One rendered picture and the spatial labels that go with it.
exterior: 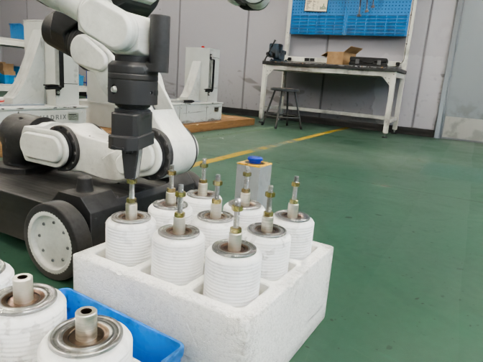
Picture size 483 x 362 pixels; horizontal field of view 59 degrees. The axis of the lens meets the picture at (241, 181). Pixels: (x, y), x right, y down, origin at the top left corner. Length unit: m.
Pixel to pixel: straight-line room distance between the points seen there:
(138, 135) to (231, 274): 0.29
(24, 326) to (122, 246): 0.32
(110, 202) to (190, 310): 0.54
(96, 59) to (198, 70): 3.29
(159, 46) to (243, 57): 5.76
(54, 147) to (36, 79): 1.78
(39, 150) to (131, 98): 0.72
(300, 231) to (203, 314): 0.29
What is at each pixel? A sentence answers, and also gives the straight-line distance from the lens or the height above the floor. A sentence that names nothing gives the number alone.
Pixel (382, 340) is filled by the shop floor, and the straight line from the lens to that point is 1.04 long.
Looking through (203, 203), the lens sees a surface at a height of 0.24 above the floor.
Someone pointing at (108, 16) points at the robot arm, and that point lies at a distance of 0.78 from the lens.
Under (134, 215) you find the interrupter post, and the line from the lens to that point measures 0.86.
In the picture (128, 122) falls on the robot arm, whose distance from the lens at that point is 0.78.
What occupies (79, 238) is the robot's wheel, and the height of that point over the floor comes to 0.13.
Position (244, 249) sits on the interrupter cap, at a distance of 0.73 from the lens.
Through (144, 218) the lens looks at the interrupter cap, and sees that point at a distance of 0.85.
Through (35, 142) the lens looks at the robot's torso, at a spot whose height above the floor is 0.29.
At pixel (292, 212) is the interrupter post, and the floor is 0.26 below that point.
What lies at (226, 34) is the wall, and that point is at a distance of 6.69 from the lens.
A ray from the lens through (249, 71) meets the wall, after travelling 6.45.
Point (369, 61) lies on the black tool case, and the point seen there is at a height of 0.82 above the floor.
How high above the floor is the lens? 0.53
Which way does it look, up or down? 13 degrees down
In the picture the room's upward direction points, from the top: 4 degrees clockwise
